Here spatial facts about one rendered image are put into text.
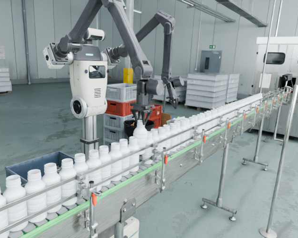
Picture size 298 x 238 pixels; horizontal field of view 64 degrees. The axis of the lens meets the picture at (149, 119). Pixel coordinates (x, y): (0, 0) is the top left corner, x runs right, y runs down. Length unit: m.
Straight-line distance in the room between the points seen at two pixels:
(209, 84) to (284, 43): 2.84
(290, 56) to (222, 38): 6.61
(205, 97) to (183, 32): 5.69
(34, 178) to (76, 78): 0.95
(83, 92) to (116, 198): 0.81
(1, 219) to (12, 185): 0.09
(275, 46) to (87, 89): 4.65
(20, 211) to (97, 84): 1.04
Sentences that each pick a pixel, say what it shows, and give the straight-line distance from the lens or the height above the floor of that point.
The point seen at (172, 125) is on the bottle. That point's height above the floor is 1.16.
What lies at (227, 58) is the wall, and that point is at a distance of 11.79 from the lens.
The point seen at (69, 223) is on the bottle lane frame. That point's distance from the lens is 0.95.
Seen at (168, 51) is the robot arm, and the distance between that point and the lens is 1.66.
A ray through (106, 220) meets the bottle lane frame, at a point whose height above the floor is 0.87.
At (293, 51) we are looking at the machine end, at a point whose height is 1.82.
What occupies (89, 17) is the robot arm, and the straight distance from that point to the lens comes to 1.36.
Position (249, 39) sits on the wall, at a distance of 11.59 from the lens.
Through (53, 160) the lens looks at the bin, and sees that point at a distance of 1.58.
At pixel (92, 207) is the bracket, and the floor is 1.02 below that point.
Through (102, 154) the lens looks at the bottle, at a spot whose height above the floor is 1.14.
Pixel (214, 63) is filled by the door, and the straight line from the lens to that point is 11.96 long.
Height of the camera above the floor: 1.52
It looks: 14 degrees down
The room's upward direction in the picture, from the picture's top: 3 degrees clockwise
